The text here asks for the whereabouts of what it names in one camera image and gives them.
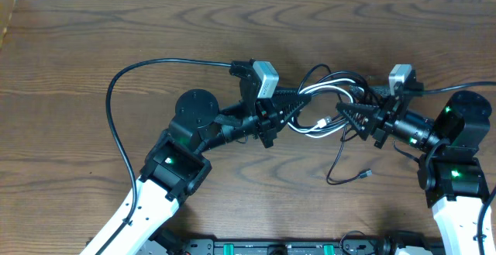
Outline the white USB cable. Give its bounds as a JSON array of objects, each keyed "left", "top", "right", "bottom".
[{"left": 286, "top": 77, "right": 357, "bottom": 139}]

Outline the small black wire loop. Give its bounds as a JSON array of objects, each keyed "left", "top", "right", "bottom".
[{"left": 339, "top": 231, "right": 375, "bottom": 255}]

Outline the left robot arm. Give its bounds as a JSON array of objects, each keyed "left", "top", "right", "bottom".
[{"left": 82, "top": 60, "right": 312, "bottom": 254}]

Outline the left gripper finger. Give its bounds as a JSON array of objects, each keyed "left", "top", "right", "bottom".
[
  {"left": 271, "top": 94, "right": 312, "bottom": 132},
  {"left": 270, "top": 87, "right": 312, "bottom": 104}
]

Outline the right camera black cable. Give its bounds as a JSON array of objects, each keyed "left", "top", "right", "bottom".
[{"left": 410, "top": 81, "right": 496, "bottom": 95}]

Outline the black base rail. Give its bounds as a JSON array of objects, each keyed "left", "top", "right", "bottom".
[{"left": 131, "top": 239, "right": 445, "bottom": 255}]

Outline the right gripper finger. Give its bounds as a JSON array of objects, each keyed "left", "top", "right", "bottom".
[
  {"left": 349, "top": 84, "right": 391, "bottom": 97},
  {"left": 336, "top": 102, "right": 381, "bottom": 140}
]

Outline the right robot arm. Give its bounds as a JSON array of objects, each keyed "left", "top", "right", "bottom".
[{"left": 336, "top": 64, "right": 495, "bottom": 254}]

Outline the black USB cable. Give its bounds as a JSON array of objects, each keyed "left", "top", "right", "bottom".
[{"left": 288, "top": 63, "right": 383, "bottom": 186}]

